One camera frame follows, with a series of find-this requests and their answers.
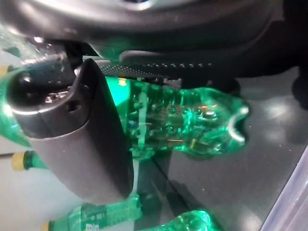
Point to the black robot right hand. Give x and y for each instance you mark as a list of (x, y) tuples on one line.
[(154, 24)]

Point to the green Sprite bottle yellow cap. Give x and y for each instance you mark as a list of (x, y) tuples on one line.
[(29, 160), (3, 71), (190, 222), (192, 120), (96, 216)]

